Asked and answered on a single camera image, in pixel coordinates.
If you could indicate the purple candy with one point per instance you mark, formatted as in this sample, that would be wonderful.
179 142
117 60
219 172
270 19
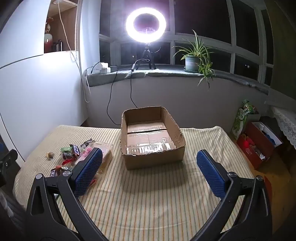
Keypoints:
67 155

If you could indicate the dark bottle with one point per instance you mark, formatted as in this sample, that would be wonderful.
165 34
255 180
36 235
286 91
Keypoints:
59 45

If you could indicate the clear red-edged snack packet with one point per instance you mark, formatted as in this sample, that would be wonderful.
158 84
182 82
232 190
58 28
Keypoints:
93 182
68 162

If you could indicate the grey power adapter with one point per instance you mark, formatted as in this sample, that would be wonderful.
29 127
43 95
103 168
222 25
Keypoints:
114 68

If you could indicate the brown chocolate bar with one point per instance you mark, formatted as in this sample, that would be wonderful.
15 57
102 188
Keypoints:
75 148
54 172

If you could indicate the black tripod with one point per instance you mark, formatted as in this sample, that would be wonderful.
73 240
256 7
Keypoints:
146 53

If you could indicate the red vase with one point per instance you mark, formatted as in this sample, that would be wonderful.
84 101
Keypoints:
48 44

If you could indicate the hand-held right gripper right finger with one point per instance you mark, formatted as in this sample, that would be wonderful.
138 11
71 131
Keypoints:
210 173

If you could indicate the sliced bread packet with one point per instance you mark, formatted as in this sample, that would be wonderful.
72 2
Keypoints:
107 155

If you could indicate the white power strip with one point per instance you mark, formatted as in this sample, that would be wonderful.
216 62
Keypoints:
101 67

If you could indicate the brown packaged egg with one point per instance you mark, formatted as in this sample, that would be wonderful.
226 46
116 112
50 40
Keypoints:
50 155

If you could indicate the black candy wrapper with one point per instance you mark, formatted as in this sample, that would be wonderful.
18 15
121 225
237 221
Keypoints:
86 142

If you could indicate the striped blanket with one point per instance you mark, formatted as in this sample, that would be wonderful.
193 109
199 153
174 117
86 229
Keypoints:
143 197

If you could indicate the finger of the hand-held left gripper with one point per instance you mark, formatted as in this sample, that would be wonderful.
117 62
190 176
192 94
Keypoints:
8 162

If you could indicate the white lace cloth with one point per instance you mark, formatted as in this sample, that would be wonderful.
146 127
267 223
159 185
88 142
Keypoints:
286 120

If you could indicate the red storage box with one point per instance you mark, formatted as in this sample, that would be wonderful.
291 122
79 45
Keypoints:
252 157

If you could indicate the large green packet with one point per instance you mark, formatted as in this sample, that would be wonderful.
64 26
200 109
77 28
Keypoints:
240 120

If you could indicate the wooden shelf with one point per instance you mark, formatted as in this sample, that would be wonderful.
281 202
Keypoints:
67 34

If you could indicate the white window frame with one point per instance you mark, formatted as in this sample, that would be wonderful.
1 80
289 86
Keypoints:
172 53

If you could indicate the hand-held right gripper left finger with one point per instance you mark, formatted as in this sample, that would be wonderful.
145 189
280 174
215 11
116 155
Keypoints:
87 172

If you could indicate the green snack packet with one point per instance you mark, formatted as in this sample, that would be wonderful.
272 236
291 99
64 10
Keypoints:
65 149

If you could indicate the potted spider plant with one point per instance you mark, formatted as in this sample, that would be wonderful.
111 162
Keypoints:
192 62

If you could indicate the cardboard box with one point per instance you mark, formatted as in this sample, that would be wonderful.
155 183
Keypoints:
152 160

